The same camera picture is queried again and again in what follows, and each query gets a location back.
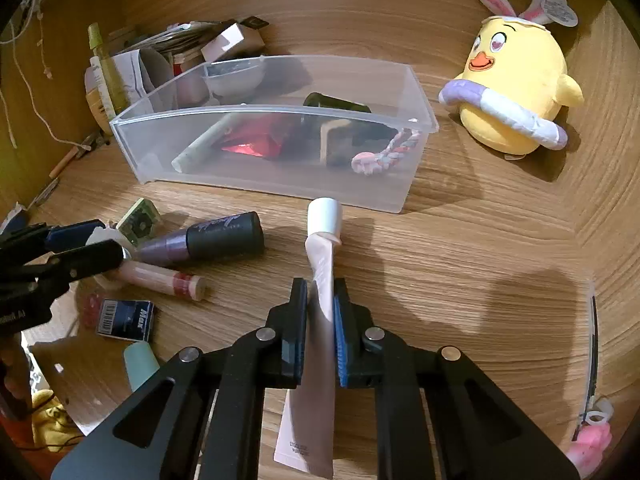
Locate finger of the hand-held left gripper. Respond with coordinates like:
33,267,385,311
29,239,126,287
0,219,107,257

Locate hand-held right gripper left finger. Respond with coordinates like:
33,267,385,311
50,277,308,480

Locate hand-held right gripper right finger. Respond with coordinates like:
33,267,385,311
332,277,581,480

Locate small magenta glitter item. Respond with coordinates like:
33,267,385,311
75,290,103,331

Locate small green box black dots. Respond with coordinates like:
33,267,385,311
116,198,162,247

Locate blue staples box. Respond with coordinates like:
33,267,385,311
96,297,157,342

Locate pale pink lip gloss tube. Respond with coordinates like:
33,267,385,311
117,260,208,302

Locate pink tube with white cap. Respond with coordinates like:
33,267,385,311
274,196,345,480

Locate teal tube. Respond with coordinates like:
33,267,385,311
123,341,162,393

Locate purple tube with black cap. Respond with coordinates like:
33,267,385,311
134,211,265,267

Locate pale green long tube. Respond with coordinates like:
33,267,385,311
171,115,241,173

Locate clear plastic storage box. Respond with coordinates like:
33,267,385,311
109,54,440,213

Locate pink braided rope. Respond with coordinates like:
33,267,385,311
351,127,422,177

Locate black brush with wooden handle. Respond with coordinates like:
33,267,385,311
300,117,401,168

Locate red foil packet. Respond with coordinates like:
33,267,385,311
217,115,301,161

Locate dark green bottle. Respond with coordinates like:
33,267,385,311
302,92,373,116

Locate grey pen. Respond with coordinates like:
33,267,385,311
30,177,61,208

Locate blue and white box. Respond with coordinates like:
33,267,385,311
0,203,30,235

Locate wooden stick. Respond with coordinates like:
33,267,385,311
48,146,90,179

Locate yellow cloth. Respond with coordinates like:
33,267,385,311
30,390,81,453

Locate orange-yellow lotion bottle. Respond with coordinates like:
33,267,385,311
85,87,116,136

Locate yellow-green spray bottle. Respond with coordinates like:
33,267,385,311
87,22,130,116

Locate white tube with green print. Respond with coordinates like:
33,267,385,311
84,57,108,96

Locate white folded papers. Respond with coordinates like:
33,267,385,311
112,49,173,106

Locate stack of booklets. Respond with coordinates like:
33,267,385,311
107,20,226,56

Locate small white carton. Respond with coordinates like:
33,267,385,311
200,22,266,63

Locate yellow chick plush toy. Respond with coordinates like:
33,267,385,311
439,0,585,158

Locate white cable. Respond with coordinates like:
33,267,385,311
0,0,88,148

